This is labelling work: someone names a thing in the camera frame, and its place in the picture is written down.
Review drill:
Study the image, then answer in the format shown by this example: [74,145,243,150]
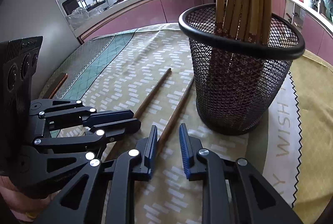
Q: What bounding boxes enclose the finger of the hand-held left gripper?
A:
[30,99,134,128]
[18,119,141,189]

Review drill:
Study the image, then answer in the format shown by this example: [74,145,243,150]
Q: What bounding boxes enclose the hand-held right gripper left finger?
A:
[34,125,159,224]

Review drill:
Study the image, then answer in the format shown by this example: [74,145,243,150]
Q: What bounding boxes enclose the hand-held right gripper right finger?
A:
[179,123,303,224]

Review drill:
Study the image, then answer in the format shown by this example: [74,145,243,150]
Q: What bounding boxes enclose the black mesh utensil basket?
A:
[178,4,305,136]

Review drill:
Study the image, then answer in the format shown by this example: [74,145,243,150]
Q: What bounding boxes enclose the person's left hand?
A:
[0,177,51,219]

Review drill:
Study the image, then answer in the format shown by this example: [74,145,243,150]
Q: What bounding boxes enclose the brown slim object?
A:
[48,73,68,100]

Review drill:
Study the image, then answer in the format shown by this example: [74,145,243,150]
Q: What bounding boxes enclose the patterned lettered tablecloth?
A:
[39,22,302,224]

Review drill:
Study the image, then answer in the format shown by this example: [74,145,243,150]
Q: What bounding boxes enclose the grey refrigerator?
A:
[0,0,84,100]

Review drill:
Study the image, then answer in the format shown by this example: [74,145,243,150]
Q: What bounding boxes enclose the clear plastic bag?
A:
[68,7,90,28]

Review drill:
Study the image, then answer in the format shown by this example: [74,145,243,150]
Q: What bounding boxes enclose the pink kitchen cabinets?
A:
[78,0,333,58]

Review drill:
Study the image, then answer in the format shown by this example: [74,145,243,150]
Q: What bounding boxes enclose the yellow tablecloth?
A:
[287,50,333,210]

